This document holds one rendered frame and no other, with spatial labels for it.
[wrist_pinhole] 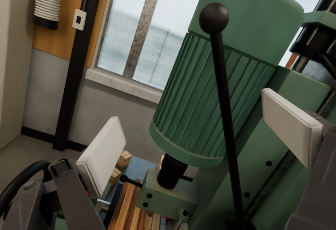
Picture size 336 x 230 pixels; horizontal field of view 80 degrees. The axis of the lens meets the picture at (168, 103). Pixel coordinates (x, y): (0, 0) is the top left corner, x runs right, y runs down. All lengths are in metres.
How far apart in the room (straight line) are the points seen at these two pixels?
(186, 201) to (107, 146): 0.38
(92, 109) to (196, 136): 1.65
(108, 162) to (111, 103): 1.73
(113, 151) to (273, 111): 0.13
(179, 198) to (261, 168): 0.20
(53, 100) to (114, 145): 1.91
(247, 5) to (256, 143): 0.23
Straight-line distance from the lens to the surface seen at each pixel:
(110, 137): 0.17
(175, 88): 0.37
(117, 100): 1.86
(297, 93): 0.40
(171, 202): 0.53
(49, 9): 1.72
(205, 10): 0.25
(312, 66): 0.49
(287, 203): 0.43
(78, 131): 2.11
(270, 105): 0.18
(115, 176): 0.69
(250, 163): 0.43
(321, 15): 0.42
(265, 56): 0.35
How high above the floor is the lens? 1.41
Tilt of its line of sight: 20 degrees down
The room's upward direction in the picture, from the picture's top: 22 degrees clockwise
